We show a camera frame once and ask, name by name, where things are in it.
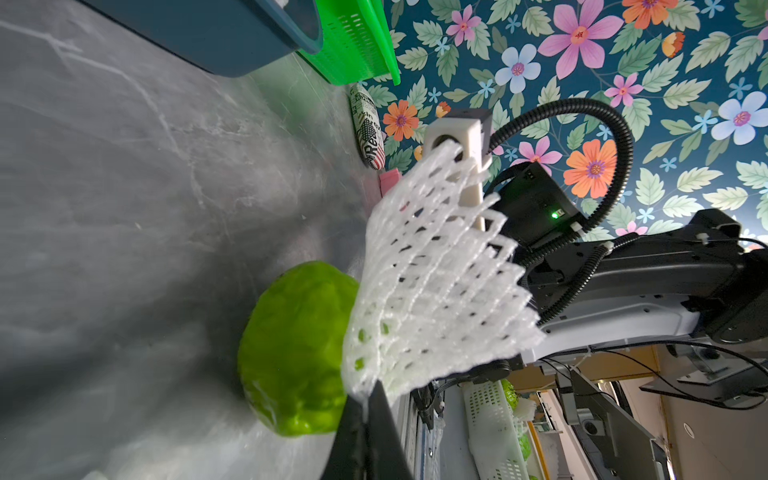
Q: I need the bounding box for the green plastic basket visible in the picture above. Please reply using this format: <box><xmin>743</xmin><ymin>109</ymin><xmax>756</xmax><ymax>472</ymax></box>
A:
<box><xmin>299</xmin><ymin>0</ymin><xmax>401</xmax><ymax>86</ymax></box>

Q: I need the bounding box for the pink alarm clock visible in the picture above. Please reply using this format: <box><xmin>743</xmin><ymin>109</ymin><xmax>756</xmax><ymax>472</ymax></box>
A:
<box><xmin>362</xmin><ymin>168</ymin><xmax>402</xmax><ymax>202</ymax></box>

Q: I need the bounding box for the grey foam net tray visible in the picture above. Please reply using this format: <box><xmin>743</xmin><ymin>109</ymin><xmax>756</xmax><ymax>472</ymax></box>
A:
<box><xmin>86</xmin><ymin>0</ymin><xmax>323</xmax><ymax>78</ymax></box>

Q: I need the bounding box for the green custard apple back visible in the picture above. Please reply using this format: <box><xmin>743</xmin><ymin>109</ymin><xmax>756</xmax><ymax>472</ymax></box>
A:
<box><xmin>237</xmin><ymin>261</ymin><xmax>359</xmax><ymax>437</ymax></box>

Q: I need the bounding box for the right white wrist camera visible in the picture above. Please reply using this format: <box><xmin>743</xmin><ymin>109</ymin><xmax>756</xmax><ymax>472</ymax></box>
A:
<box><xmin>414</xmin><ymin>109</ymin><xmax>492</xmax><ymax>240</ymax></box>

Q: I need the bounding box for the white foam net back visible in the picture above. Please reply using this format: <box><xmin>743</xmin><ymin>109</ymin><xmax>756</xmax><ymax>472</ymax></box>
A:
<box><xmin>341</xmin><ymin>140</ymin><xmax>544</xmax><ymax>401</ymax></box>

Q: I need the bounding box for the patterned black white can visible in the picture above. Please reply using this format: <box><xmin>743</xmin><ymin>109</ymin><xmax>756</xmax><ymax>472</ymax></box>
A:
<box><xmin>349</xmin><ymin>83</ymin><xmax>386</xmax><ymax>171</ymax></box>

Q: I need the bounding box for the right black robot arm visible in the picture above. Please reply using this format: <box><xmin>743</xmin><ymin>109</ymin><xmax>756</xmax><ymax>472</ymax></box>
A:
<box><xmin>519</xmin><ymin>209</ymin><xmax>767</xmax><ymax>365</ymax></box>

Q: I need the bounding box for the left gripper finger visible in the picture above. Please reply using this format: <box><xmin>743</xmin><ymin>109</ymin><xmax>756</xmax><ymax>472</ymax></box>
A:
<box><xmin>321</xmin><ymin>381</ymin><xmax>413</xmax><ymax>480</ymax></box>

